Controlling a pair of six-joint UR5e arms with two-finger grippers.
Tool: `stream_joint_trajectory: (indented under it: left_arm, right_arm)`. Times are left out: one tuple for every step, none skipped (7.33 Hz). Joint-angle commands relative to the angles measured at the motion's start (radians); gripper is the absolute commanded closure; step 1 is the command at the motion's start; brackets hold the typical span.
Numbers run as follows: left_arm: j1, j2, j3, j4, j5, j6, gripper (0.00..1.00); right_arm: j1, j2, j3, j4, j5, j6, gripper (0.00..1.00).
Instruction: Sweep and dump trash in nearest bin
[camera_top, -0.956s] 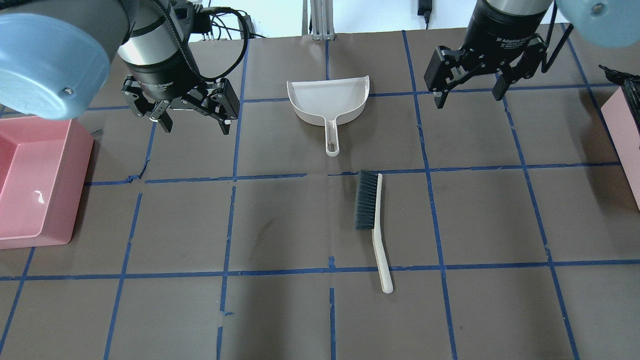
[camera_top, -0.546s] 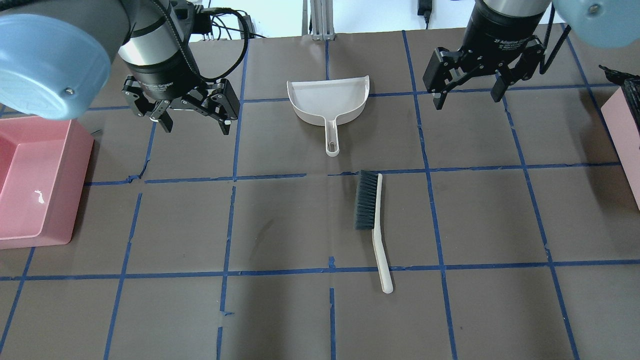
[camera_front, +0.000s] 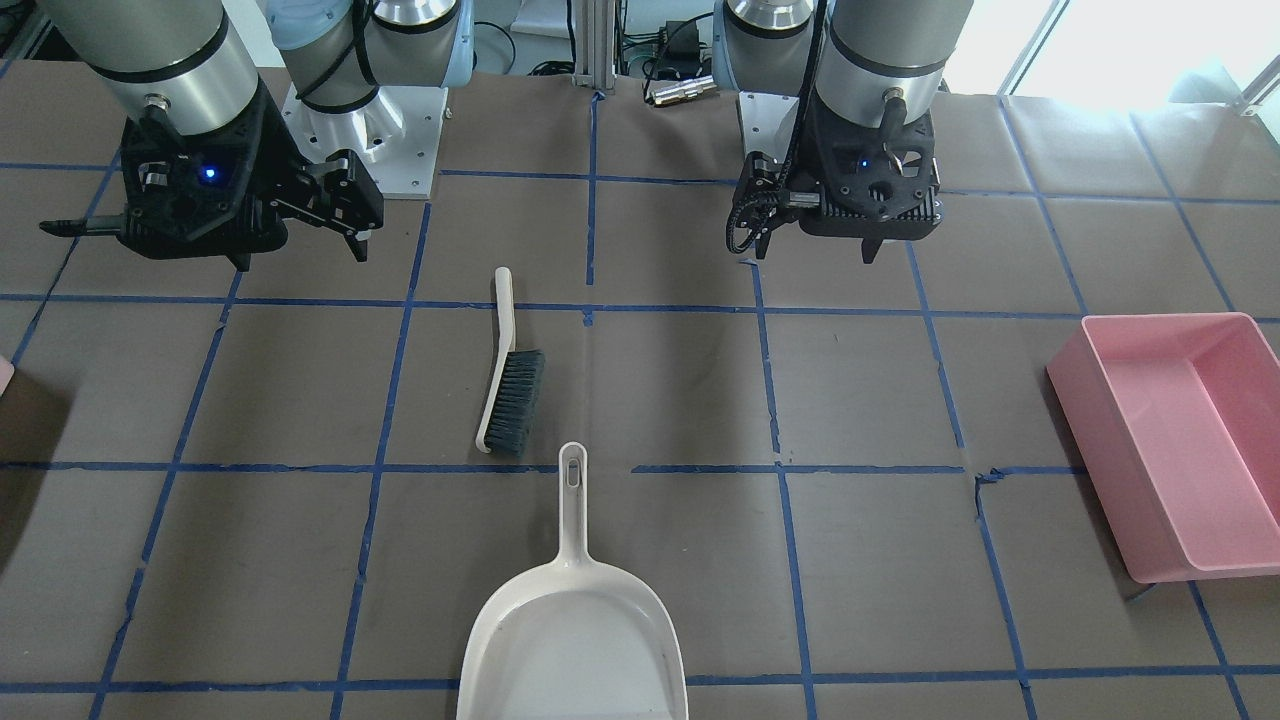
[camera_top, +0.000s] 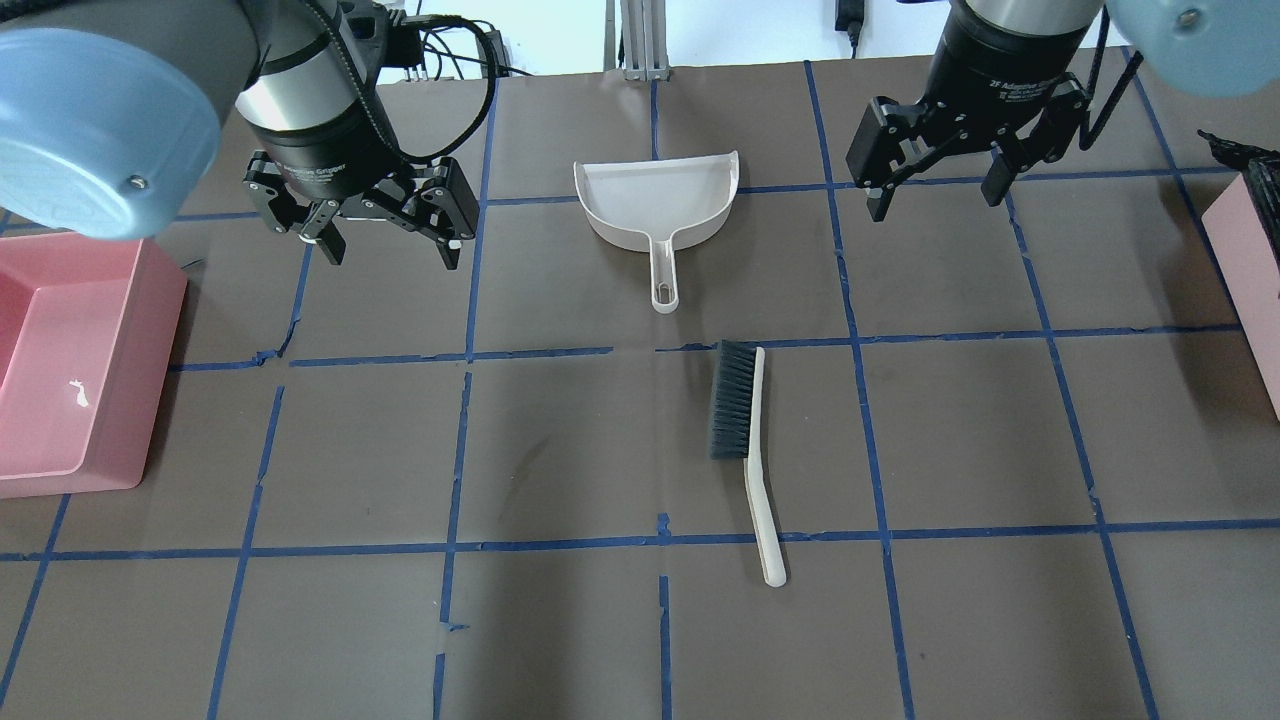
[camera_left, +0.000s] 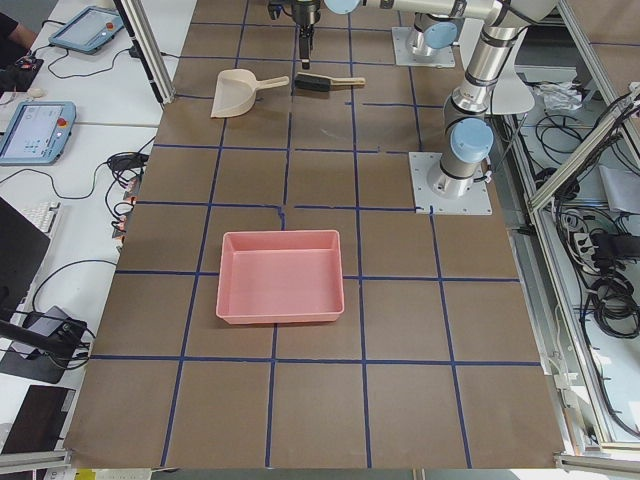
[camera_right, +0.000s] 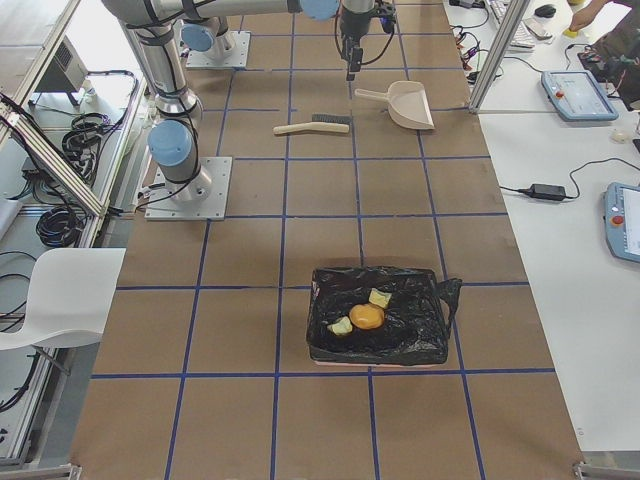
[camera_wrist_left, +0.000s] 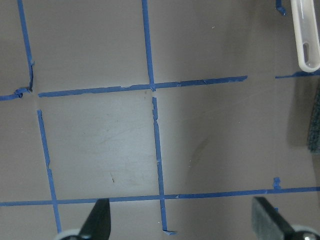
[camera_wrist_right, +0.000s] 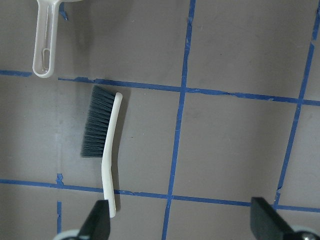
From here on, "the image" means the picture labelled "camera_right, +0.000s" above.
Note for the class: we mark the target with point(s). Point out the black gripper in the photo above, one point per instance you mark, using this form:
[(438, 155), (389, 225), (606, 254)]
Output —
[(353, 24)]

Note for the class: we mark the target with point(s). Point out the cream plastic dustpan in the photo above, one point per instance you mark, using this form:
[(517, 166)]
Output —
[(407, 104)]

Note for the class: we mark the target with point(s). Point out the cream brush black bristles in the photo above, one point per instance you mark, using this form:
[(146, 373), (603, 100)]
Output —
[(322, 123)]

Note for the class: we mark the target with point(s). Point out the orange bread chunk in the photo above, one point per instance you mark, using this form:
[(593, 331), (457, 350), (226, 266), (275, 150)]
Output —
[(379, 298)]

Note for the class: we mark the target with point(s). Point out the brown potato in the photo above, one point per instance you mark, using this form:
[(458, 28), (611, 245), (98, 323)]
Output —
[(367, 316)]

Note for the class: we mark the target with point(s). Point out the pale yellow food chunk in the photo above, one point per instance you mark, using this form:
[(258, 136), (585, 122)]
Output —
[(341, 327)]

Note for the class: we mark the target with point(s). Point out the bin with black bag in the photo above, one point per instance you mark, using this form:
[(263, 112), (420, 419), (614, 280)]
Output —
[(418, 319)]

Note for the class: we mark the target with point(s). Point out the blue teach pendant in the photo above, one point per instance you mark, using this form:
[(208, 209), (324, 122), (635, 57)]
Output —
[(577, 96), (621, 220)]

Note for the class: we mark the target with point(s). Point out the white side table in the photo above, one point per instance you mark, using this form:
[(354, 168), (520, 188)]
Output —
[(552, 176)]

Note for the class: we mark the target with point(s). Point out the black power adapter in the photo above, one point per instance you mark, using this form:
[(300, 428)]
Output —
[(544, 192)]

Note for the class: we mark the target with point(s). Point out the person at desk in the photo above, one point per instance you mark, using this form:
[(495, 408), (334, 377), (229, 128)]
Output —
[(619, 49)]

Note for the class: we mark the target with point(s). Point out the white chair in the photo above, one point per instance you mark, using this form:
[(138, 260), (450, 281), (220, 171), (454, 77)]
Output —
[(69, 298)]

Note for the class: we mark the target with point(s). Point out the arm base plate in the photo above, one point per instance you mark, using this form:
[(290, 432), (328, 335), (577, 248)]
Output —
[(236, 61), (203, 198)]

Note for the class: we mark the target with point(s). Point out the aluminium frame post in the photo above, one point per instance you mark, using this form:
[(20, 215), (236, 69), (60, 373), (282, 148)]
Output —
[(505, 26)]

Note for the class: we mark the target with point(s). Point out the aluminium frame rail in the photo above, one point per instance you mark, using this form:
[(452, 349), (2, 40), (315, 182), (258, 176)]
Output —
[(37, 145)]

